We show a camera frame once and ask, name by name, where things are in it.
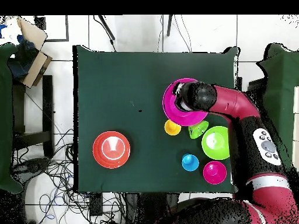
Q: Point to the orange-yellow cup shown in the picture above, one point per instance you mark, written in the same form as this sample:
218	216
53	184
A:
172	127

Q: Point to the large pink bowl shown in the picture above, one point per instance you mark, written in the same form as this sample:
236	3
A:
170	109

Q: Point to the small green bowl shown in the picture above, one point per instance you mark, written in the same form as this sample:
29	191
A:
198	129

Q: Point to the blue cup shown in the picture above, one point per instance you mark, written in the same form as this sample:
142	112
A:
190	163

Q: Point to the large green bowl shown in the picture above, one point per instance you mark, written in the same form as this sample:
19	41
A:
215	149

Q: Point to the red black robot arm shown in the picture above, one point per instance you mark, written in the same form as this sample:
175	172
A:
233	102

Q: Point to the orange bowl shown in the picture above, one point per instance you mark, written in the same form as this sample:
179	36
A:
98	149

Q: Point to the dark green table cloth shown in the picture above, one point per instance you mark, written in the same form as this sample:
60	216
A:
105	70

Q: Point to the small pink-red bowl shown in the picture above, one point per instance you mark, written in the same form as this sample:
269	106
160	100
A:
217	175

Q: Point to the black floor box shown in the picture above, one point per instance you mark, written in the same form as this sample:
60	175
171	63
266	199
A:
96	204

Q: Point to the black tripod leg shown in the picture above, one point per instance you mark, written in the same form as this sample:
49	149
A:
169	25
106	26

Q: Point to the black grey floor stand base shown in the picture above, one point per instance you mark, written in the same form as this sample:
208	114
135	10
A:
35	165

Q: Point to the green cloth side table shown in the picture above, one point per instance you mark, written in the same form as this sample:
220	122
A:
4	116
280	81

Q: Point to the dark blue bag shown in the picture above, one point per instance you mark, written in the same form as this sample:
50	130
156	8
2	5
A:
21	63

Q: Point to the white drawer unit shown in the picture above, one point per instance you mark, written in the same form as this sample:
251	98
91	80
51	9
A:
296	105

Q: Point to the cardboard box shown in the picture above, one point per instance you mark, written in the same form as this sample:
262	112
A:
30	32

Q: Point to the black stool frame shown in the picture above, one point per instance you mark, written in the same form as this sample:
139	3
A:
48	105

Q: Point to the black floor frame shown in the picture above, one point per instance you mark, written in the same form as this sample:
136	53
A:
67	28

